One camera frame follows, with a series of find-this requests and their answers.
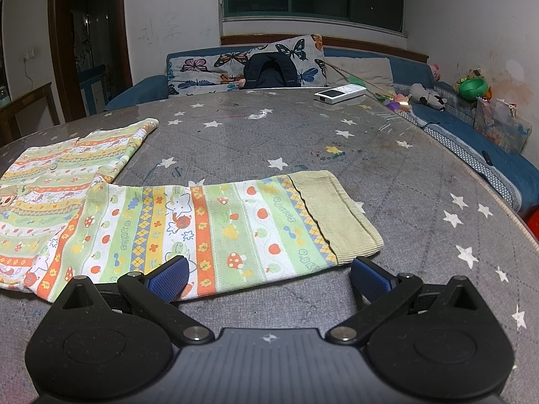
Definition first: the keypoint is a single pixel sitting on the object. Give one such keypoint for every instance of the butterfly print pillow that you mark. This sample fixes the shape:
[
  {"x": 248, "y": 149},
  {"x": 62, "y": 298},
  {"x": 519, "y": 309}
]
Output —
[{"x": 202, "y": 71}]

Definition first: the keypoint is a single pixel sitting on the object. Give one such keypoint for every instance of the printed plastic bag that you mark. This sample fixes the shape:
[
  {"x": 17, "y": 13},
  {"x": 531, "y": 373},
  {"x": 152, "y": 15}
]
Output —
[{"x": 501, "y": 128}]

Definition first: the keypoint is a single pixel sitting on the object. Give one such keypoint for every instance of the striped cartoon-print pajama top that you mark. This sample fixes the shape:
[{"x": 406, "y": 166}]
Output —
[{"x": 236, "y": 227}]

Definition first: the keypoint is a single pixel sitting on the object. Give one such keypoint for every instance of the green round toy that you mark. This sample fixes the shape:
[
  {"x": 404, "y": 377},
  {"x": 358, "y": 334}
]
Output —
[{"x": 473, "y": 88}]

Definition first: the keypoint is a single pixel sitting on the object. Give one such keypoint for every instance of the wooden door frame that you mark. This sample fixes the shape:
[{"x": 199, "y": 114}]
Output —
[{"x": 57, "y": 50}]

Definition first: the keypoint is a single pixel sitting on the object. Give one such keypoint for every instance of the blue sofa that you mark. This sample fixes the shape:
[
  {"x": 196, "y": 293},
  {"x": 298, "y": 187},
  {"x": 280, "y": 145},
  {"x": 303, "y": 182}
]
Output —
[{"x": 446, "y": 122}]

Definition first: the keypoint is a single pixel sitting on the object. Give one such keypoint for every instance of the pink plush toy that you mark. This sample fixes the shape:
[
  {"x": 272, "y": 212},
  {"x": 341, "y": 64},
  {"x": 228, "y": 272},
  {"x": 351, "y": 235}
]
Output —
[{"x": 434, "y": 71}]

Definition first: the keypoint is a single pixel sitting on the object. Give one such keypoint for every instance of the black remote control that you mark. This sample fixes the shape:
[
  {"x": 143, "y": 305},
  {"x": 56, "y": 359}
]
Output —
[{"x": 487, "y": 158}]

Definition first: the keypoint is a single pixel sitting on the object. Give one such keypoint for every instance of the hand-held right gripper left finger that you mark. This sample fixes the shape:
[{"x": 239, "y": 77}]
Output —
[{"x": 172, "y": 280}]

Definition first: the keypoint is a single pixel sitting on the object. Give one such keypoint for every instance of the white handheld device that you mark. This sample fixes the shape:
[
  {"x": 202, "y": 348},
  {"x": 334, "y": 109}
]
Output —
[{"x": 339, "y": 94}]

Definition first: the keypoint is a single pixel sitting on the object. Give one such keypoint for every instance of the green toy wand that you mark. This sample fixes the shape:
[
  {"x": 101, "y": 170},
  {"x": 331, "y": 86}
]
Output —
[{"x": 353, "y": 79}]

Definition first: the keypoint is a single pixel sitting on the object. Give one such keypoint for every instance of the blue cabinet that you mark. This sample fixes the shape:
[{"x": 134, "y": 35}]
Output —
[{"x": 94, "y": 88}]

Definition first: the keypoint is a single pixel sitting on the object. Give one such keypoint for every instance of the wooden desk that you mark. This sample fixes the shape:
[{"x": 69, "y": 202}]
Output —
[{"x": 25, "y": 105}]

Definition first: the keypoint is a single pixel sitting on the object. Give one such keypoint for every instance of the pile of colourful small toys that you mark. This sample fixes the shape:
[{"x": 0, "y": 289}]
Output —
[{"x": 396, "y": 102}]

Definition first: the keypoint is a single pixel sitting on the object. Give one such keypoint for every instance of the black and white plush toy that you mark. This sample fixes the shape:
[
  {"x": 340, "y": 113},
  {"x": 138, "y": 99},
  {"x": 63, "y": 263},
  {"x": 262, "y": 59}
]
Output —
[{"x": 427, "y": 97}]

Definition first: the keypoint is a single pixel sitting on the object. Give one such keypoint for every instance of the black backpack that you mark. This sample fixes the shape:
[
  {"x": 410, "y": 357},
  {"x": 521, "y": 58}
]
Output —
[{"x": 269, "y": 73}]

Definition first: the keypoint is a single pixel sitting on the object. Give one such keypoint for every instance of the wooden sofa back rail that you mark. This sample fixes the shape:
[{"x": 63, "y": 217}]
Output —
[{"x": 370, "y": 46}]

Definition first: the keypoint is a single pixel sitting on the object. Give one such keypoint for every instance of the beige cushion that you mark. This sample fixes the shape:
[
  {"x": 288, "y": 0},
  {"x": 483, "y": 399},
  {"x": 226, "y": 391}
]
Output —
[{"x": 362, "y": 69}]

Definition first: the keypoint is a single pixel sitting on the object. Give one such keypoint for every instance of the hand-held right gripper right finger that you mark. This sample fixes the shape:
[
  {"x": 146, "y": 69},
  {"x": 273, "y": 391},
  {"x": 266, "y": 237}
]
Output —
[{"x": 368, "y": 280}]

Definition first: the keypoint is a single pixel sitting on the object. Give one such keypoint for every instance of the grey star-print table cover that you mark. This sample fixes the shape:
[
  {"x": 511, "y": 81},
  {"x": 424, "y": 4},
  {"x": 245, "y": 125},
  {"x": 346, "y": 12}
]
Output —
[{"x": 252, "y": 143}]

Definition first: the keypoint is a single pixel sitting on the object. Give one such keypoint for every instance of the white wall socket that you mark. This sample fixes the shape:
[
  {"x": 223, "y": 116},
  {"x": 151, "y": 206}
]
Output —
[{"x": 29, "y": 55}]

